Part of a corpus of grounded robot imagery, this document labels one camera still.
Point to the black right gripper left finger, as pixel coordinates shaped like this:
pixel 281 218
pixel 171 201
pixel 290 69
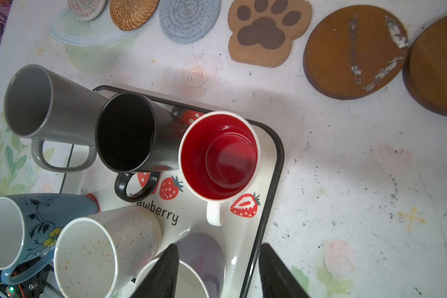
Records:
pixel 158 279

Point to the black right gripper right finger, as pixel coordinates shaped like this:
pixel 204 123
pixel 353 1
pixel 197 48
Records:
pixel 277 281

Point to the white mug red inside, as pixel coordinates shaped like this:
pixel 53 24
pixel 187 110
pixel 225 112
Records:
pixel 220 157

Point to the scratched brown wooden round coaster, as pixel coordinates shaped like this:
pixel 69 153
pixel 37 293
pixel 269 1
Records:
pixel 355 51

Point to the cork paw print coaster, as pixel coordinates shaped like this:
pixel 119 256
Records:
pixel 263 31

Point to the grey-blue woven round coaster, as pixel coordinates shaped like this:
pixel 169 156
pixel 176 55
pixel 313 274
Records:
pixel 187 21

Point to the plain brown wooden round coaster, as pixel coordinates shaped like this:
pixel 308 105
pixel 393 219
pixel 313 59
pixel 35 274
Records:
pixel 425 71

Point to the rattan wicker round coaster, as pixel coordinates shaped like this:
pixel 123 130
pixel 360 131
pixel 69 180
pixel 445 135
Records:
pixel 129 15

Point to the multicolour woven round coaster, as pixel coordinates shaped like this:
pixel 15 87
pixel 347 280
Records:
pixel 86 10

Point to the white strawberry serving tray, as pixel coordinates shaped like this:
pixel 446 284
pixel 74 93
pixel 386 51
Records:
pixel 180 212

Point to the white speckled mug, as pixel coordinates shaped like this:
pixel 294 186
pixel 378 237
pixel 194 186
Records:
pixel 97 255

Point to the blue floral mug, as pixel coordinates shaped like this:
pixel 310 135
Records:
pixel 30 225

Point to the black mug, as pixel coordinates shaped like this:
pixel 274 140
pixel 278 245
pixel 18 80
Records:
pixel 136 135

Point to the grey mug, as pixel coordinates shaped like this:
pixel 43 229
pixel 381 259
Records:
pixel 44 106

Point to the white lilac handled mug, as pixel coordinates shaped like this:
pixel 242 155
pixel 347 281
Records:
pixel 202 267

